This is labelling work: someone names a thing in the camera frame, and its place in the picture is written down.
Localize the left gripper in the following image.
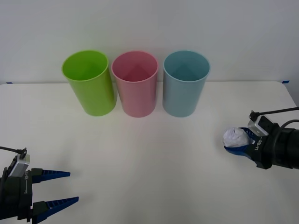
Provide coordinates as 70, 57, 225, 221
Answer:
0, 167, 79, 223

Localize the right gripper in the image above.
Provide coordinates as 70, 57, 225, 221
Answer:
223, 126, 281, 170

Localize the white paper ball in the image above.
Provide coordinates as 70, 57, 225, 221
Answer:
220, 126, 252, 148

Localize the pale blue plastic bin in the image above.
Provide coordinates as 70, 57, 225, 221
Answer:
162, 50, 211, 118

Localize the green plastic bin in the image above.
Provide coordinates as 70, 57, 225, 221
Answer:
61, 49, 118, 117

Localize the pink plastic bin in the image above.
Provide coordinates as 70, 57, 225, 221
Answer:
111, 51, 159, 118

